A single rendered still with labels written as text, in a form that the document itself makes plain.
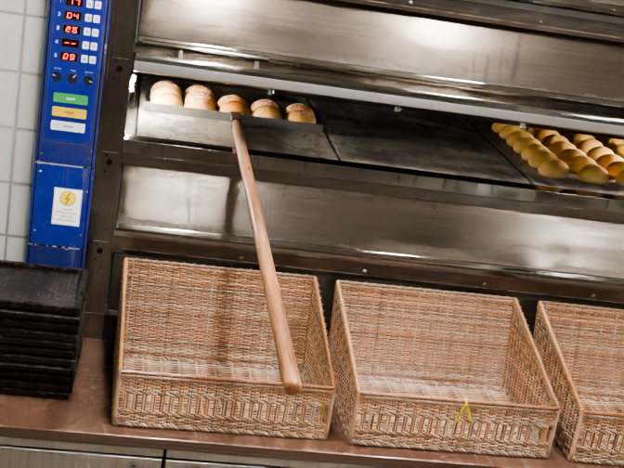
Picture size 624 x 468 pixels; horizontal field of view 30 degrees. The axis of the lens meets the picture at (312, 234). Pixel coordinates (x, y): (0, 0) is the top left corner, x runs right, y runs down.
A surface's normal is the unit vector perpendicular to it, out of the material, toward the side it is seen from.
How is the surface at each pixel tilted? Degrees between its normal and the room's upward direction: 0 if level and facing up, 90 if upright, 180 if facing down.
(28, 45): 90
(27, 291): 0
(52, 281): 0
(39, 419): 0
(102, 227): 90
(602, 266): 70
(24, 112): 90
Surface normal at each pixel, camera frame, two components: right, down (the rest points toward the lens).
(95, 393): 0.16, -0.94
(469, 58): 0.17, -0.01
